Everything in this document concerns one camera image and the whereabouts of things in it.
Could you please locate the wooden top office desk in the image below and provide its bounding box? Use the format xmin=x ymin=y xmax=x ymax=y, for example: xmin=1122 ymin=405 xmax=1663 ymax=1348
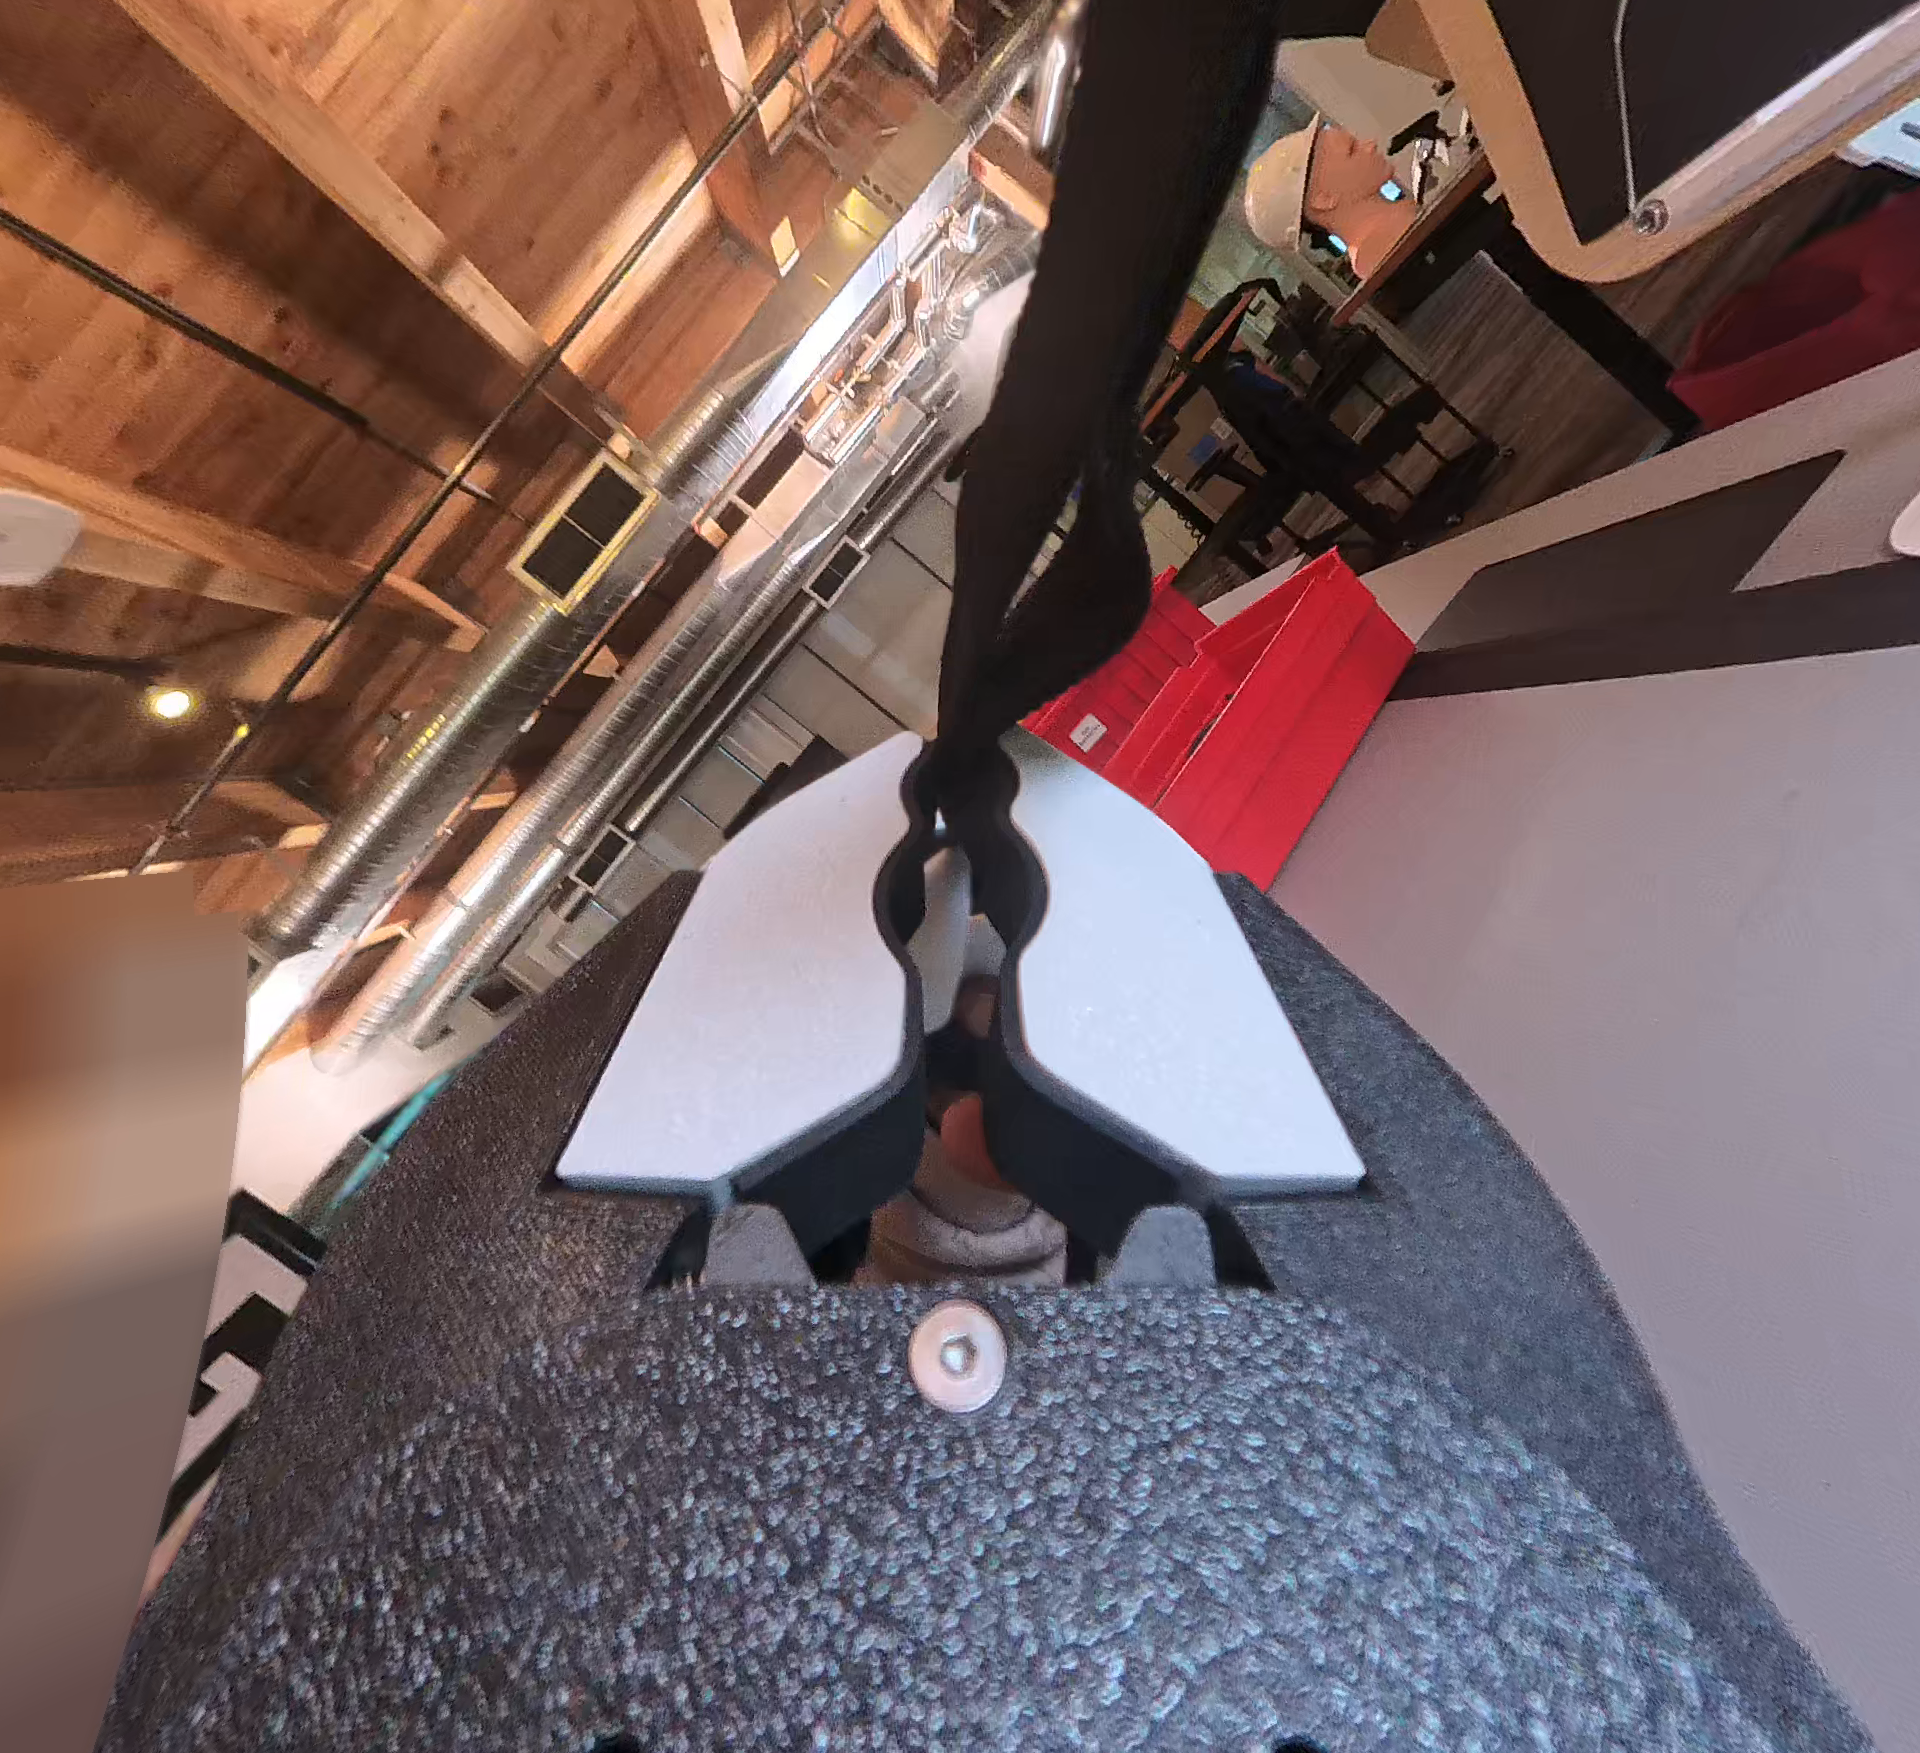
xmin=1336 ymin=155 xmax=1696 ymax=435

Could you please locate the black webbing strap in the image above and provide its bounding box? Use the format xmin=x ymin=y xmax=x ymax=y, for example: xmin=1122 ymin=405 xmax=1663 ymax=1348
xmin=937 ymin=0 xmax=1337 ymax=811

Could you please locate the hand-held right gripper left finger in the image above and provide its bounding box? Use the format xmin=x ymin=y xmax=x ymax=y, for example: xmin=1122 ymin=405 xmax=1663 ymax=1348
xmin=554 ymin=731 xmax=932 ymax=1260

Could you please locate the red bag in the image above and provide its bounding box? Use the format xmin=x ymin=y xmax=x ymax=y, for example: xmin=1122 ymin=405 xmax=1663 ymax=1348
xmin=1667 ymin=194 xmax=1920 ymax=435

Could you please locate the red bin with white label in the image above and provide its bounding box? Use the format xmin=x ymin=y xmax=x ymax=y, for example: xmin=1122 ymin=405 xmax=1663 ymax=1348
xmin=1021 ymin=584 xmax=1216 ymax=794

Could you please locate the mannequin head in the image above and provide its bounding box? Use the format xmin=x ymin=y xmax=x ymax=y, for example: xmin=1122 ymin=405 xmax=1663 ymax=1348
xmin=1306 ymin=126 xmax=1428 ymax=277

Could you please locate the red open-front bin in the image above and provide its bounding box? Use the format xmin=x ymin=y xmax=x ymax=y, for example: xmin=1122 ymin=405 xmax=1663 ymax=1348
xmin=1156 ymin=550 xmax=1420 ymax=891

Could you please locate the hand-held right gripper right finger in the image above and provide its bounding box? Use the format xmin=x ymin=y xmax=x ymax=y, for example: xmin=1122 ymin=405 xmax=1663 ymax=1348
xmin=960 ymin=724 xmax=1370 ymax=1266

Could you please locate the silver ventilation duct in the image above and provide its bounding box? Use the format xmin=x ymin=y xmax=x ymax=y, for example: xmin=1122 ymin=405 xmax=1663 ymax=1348
xmin=247 ymin=72 xmax=1081 ymax=974

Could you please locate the white hard hat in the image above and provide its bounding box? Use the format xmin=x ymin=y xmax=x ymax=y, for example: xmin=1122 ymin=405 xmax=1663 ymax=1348
xmin=1244 ymin=111 xmax=1329 ymax=254

